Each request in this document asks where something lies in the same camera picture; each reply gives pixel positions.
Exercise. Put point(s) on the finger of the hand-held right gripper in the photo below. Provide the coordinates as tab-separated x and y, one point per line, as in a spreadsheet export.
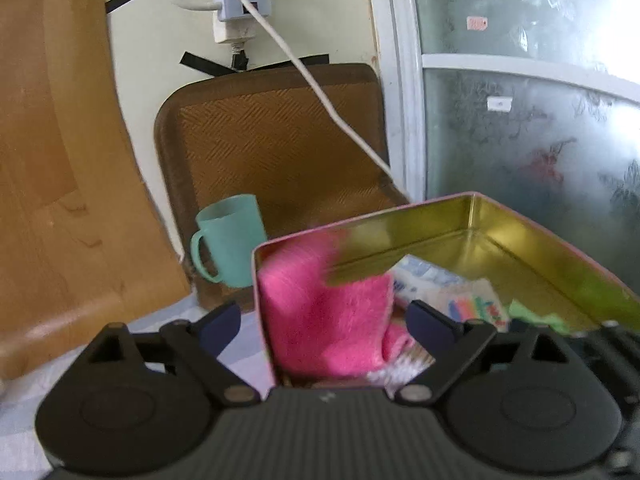
615	355

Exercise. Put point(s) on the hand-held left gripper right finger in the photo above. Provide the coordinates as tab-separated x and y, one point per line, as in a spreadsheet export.
425	330

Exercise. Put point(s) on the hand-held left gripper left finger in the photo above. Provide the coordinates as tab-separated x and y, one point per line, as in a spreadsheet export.
220	327

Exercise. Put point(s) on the pink towel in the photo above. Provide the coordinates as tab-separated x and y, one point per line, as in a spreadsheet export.
325	320

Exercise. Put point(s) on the pink tin box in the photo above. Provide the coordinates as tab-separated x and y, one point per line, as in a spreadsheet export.
500	220

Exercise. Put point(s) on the white fluffy cloth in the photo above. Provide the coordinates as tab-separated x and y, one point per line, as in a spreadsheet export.
395	372

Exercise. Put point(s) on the white blue tissue pack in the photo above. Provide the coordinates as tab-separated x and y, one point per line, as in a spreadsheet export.
425	277

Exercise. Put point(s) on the teal plastic cup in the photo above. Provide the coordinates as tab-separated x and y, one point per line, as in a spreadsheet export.
230	245

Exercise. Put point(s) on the brown woven mat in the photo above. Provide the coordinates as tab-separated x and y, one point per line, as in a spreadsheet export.
275	150

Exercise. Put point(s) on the blue white checked tablecloth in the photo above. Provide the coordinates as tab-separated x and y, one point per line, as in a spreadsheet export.
22	410

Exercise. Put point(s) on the wooden board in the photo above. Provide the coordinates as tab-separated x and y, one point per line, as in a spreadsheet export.
60	160

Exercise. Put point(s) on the white sticker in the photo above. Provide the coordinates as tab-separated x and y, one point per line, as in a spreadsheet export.
499	104

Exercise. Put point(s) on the white framed frosted window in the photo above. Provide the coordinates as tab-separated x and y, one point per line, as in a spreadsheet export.
405	85

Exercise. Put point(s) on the black plug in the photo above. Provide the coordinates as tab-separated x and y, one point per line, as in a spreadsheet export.
240	57

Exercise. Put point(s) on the white power strip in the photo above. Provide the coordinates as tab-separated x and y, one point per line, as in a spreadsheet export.
225	30

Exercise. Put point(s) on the pink sticker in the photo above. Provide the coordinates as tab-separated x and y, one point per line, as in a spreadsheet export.
476	23

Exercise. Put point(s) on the grey plug adapter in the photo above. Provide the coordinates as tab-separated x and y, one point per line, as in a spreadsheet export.
240	5

